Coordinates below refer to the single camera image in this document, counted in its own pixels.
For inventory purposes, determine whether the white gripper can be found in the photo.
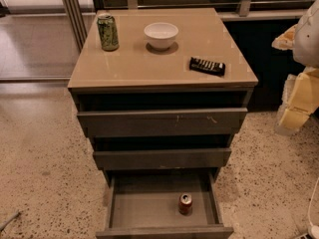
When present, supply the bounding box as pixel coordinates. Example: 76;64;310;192
271;25;319;130

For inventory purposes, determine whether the red coke can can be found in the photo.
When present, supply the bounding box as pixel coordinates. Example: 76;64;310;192
178;192;192;215

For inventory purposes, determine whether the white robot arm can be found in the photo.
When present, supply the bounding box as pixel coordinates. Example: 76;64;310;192
272;0;319;135

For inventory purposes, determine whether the top grey drawer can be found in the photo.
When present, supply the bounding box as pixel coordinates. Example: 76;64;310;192
78;108;247;137

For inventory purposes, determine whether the grey drawer cabinet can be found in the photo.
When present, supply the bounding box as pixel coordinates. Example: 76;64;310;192
67;7;259;239

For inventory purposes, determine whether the middle grey drawer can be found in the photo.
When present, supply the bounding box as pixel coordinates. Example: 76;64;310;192
93;148;231;170

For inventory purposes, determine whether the green soda can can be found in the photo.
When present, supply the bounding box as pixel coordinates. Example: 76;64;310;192
97;13;120;51

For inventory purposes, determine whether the bottom grey open drawer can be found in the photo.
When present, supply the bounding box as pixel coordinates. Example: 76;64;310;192
96;171;233;239

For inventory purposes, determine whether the black snack bar wrapper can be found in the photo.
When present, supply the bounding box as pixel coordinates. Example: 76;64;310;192
189;57;225;77

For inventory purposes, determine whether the white ceramic bowl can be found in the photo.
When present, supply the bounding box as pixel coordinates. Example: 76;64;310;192
144;22;178;50

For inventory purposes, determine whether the grey metal rod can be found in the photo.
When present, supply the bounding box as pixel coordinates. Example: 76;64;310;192
0;211;21;232

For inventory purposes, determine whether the white cable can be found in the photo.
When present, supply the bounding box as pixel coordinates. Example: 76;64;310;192
306;176;319;239

